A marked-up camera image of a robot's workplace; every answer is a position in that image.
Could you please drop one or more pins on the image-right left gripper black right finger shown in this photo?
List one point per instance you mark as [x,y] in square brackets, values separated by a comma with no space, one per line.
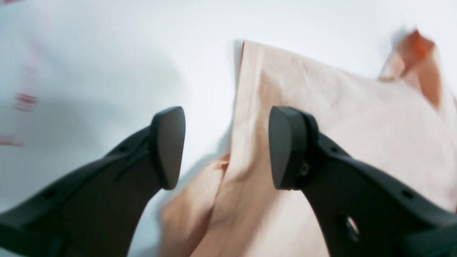
[361,210]

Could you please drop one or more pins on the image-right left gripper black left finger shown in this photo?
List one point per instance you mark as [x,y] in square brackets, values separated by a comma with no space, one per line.
[94,210]

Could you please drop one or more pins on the peach t-shirt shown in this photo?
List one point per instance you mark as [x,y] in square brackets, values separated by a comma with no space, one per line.
[403,123]

